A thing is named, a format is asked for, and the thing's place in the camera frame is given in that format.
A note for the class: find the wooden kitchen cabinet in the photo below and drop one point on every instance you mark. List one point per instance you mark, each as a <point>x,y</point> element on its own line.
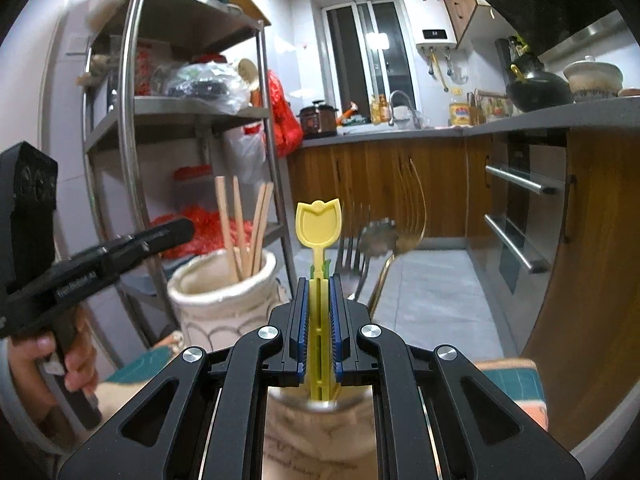
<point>340,175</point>

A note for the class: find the silver fork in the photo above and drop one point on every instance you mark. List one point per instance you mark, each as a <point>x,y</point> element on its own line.
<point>357,270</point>

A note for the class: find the orange kitchen tool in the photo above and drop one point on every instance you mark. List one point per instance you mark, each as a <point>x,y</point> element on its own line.
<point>347,115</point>

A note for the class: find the silver spoon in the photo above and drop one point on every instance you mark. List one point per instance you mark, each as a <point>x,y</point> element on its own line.
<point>380,235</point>

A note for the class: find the red lidded plastic container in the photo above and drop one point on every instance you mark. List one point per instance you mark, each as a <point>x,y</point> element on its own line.
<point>192,180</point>

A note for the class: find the black wok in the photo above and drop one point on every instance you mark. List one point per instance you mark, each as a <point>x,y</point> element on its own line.
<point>540,92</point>

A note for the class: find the condiment rack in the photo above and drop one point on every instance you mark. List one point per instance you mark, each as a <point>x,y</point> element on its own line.
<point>492,107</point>

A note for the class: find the white water heater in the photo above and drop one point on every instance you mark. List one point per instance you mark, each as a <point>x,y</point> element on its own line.
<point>430,15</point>

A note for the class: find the red mesh bag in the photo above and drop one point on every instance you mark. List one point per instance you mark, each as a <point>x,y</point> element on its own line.
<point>200,230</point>

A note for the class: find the cream ceramic jar gold trim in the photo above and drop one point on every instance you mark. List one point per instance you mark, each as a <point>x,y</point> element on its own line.
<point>320,440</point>

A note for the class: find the dark pressure cooker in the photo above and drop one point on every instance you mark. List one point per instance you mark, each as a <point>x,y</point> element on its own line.
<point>317,120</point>

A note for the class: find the yellow cooking oil bottle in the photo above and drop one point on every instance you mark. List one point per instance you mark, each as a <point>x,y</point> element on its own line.
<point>460,114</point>

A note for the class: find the kitchen window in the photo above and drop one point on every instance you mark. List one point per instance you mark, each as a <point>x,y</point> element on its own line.
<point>370,60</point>

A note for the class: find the metal shelf rack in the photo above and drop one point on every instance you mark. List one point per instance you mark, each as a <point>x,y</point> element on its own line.
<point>127,110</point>

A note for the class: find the cream ceramic jar floral print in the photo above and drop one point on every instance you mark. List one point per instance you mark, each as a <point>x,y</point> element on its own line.
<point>220,310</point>

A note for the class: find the red plastic bag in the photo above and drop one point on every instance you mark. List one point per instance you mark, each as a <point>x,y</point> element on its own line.
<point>285,120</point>

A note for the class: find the black range hood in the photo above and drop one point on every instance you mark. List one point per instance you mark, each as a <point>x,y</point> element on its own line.
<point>550,0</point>

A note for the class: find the clear plastic bag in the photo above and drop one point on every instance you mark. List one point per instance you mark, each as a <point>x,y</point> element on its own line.
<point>205,85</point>

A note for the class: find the grey kitchen countertop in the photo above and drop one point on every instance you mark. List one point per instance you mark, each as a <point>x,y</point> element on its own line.
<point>575,117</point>

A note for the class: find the chrome kitchen faucet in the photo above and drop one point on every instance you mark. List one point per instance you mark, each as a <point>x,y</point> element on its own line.
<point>400,92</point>

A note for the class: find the amber seasoning bottle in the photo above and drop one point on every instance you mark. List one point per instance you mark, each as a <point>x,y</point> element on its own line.
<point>375,109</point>
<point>384,109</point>

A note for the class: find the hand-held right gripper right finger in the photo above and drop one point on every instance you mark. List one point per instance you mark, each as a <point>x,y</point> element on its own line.
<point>334,335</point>

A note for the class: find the built-in steel oven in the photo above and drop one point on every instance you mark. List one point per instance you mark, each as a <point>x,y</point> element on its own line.
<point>525,220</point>

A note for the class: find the white plastic bag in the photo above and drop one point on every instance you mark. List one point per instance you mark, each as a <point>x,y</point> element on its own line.
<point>247,155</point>

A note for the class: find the person's left forearm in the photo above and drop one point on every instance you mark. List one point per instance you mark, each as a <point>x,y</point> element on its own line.
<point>12,420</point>

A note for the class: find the gold fork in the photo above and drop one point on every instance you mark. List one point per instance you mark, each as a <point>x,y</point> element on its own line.
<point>382,280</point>

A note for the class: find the printed quilted tablecloth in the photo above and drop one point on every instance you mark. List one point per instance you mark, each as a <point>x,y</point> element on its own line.
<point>515,375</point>

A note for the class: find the yellow tulip fruit fork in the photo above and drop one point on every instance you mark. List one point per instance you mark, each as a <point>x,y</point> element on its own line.
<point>318,225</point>

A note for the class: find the person's left hand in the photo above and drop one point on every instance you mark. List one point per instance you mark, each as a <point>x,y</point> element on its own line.
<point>82,360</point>

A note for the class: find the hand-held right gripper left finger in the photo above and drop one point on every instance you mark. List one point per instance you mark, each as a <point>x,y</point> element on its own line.
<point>301,330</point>

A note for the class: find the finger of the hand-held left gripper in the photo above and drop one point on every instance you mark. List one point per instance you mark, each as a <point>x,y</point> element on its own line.
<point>160,237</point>

